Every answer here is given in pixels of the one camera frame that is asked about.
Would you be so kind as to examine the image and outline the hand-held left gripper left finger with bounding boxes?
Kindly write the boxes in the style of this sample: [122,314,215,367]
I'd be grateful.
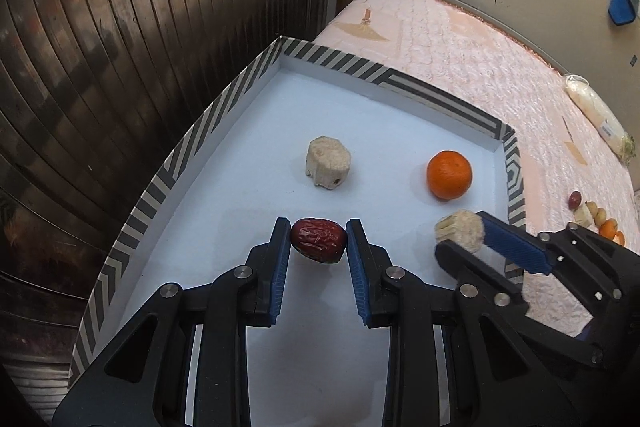
[52,217,293,427]

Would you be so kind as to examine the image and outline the striped cardboard tray box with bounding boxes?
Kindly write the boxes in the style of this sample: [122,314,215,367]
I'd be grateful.
[67,35,526,427]

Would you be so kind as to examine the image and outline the ribbed partition panel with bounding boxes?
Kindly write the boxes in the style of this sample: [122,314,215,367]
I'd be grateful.
[0,0,346,427]

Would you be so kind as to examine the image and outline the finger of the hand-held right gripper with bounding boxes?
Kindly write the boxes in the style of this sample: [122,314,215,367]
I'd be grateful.
[477,210,632,308]
[434,241,608,365]

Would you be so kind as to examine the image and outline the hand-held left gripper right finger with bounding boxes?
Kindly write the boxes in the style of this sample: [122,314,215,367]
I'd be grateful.
[345,218,581,427]

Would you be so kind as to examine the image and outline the white radish in plastic bag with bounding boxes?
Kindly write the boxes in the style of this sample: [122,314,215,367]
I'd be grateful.
[564,74,633,165]

